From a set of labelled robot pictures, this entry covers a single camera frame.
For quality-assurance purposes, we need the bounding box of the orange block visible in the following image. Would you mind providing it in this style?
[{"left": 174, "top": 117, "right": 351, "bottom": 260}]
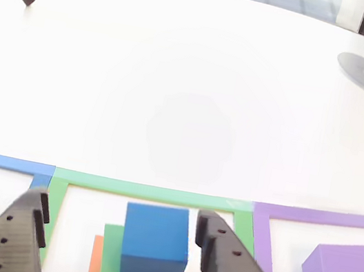
[{"left": 88, "top": 234, "right": 108, "bottom": 272}]

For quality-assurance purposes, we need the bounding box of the small blue cube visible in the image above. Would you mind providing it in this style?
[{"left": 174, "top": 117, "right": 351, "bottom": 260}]
[{"left": 115, "top": 198, "right": 197, "bottom": 272}]

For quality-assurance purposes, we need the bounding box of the green block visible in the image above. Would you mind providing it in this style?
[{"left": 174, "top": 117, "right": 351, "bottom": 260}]
[{"left": 97, "top": 222, "right": 192, "bottom": 272}]

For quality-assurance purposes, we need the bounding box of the purple square frame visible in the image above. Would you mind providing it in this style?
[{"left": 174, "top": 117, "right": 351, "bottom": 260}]
[{"left": 242, "top": 196, "right": 364, "bottom": 272}]

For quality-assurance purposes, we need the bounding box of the blue square frame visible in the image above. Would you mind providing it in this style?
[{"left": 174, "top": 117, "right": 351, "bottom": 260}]
[{"left": 0, "top": 151, "right": 57, "bottom": 193}]

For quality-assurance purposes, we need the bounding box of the green square frame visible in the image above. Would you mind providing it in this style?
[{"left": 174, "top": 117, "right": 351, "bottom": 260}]
[{"left": 35, "top": 165, "right": 265, "bottom": 272}]

